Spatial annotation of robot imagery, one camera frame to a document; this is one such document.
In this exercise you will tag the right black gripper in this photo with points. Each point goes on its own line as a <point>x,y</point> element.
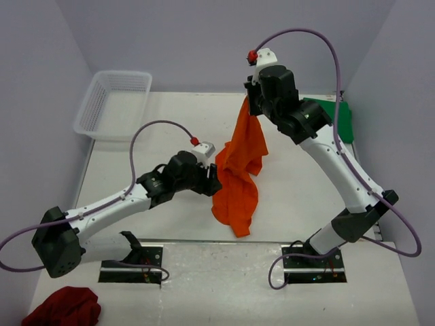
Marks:
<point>252,89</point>

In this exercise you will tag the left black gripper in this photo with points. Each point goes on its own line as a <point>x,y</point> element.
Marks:
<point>209,185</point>

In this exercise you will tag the orange t shirt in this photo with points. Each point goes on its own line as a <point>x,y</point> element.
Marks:
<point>241,159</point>

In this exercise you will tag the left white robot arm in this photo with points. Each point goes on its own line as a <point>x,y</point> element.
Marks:
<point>64,240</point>

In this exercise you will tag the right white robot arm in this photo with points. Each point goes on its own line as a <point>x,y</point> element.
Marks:
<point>311,128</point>

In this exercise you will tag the folded green t shirt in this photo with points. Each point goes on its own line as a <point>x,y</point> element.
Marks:
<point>345,126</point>

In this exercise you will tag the white plastic mesh basket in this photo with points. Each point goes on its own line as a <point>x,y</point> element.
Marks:
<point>114,105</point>

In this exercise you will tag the crumpled dark red t shirt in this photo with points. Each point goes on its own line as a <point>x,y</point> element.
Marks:
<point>67,306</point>

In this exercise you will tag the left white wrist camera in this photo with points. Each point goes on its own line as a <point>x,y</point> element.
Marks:
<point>203,151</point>

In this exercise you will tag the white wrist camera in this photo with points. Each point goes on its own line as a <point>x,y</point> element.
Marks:
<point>266,58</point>
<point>203,151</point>

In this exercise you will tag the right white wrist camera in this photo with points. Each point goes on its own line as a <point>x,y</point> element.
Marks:
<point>266,58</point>

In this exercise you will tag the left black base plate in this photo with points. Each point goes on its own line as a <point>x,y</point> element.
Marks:
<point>141,267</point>

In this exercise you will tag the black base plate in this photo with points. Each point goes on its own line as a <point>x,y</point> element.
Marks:
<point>301,270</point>
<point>141,267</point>

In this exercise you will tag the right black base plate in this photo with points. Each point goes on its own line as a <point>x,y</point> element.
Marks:
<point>301,270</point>

